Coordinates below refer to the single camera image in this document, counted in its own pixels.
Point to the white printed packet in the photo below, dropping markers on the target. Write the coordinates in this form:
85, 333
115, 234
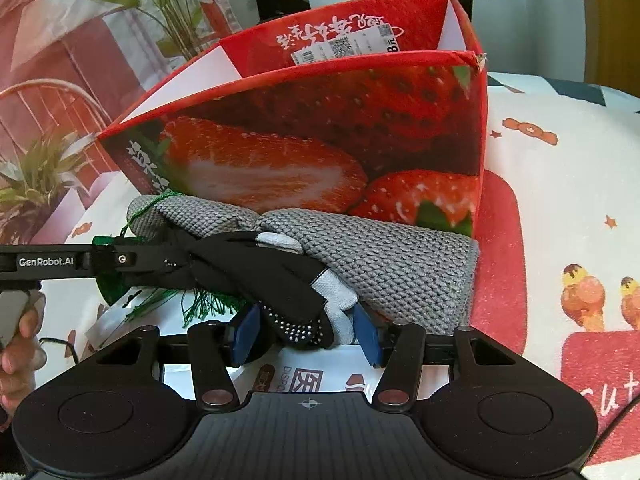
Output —
310, 376

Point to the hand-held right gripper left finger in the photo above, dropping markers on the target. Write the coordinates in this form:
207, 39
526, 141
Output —
244, 336

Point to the red strawberry print box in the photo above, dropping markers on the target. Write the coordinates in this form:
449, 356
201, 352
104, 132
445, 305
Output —
300, 125

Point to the black grey dotted glove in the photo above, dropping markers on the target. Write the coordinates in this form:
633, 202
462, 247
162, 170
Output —
280, 300

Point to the green tasselled fabric sachet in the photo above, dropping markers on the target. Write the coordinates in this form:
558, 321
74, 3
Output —
107, 286

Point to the person's left hand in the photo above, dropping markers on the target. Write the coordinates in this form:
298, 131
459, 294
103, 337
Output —
22, 365

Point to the red plant print backdrop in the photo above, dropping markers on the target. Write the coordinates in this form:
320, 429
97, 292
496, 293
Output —
50, 35

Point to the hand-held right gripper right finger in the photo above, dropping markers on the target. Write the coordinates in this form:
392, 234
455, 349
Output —
367, 338

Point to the brown wooden panel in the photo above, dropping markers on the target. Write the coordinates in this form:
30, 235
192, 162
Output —
612, 20

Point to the grey knitted cloth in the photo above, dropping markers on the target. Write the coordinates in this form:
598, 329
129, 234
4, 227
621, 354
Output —
400, 270

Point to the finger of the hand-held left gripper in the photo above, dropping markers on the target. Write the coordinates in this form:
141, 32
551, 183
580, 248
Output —
140, 260

